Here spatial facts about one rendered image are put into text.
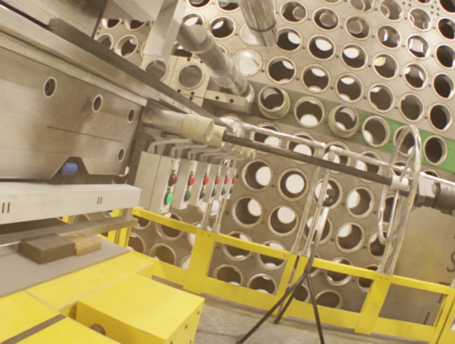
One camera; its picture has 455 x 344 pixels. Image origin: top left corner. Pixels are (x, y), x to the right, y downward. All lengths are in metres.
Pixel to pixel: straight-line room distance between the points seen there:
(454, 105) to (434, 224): 1.02
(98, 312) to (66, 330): 0.06
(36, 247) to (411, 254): 2.84
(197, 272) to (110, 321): 1.76
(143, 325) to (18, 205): 0.26
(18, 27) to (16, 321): 0.39
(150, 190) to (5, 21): 0.66
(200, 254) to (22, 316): 1.81
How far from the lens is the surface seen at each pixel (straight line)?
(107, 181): 1.03
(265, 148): 1.13
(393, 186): 1.14
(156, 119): 1.02
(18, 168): 0.67
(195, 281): 2.20
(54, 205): 0.64
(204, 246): 2.13
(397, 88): 3.06
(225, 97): 2.60
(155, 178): 1.00
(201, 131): 0.97
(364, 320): 2.23
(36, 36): 0.58
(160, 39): 1.26
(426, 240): 3.09
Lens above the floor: 0.80
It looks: 2 degrees down
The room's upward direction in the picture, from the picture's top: 14 degrees clockwise
